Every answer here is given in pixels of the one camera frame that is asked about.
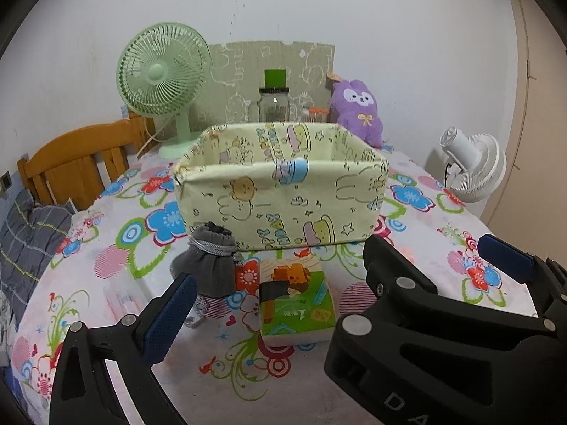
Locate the purple plush bunny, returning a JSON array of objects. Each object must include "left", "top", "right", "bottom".
[{"left": 327, "top": 72, "right": 393, "bottom": 151}]

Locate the small glass with orange lid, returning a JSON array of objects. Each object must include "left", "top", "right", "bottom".
[{"left": 303, "top": 106, "right": 331, "bottom": 124}]

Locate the wooden bed headboard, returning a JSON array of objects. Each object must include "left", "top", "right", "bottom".
[{"left": 17, "top": 113, "right": 156, "bottom": 211}]

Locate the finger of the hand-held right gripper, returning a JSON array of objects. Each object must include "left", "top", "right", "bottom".
[
  {"left": 477, "top": 234, "right": 567, "bottom": 319},
  {"left": 323, "top": 234, "right": 550, "bottom": 378}
]

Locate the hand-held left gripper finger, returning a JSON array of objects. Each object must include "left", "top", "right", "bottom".
[{"left": 50, "top": 271, "right": 198, "bottom": 425}]

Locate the green desk fan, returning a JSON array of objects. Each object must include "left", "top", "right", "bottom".
[{"left": 116, "top": 21, "right": 212, "bottom": 160}]

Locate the beige door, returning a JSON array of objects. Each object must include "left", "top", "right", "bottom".
[{"left": 500, "top": 0, "right": 567, "bottom": 240}]

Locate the green tissue pack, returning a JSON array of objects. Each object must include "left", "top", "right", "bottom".
[{"left": 258, "top": 257, "right": 336, "bottom": 347}]

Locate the yellow cartoon fabric storage box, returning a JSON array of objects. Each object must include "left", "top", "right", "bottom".
[{"left": 174, "top": 121, "right": 391, "bottom": 252}]

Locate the glass jar with green lid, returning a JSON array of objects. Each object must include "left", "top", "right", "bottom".
[{"left": 248, "top": 68, "right": 297, "bottom": 124}]

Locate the white fan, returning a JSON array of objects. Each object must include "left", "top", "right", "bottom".
[{"left": 438, "top": 126, "right": 507, "bottom": 204}]

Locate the grey plaid pillow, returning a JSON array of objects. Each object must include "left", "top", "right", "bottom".
[{"left": 0, "top": 188, "right": 76, "bottom": 319}]

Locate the grey drawstring pouch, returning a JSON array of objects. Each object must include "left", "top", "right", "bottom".
[{"left": 170, "top": 222, "right": 242, "bottom": 298}]

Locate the green patterned board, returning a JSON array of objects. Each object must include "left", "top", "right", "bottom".
[{"left": 195, "top": 40, "right": 336, "bottom": 125}]

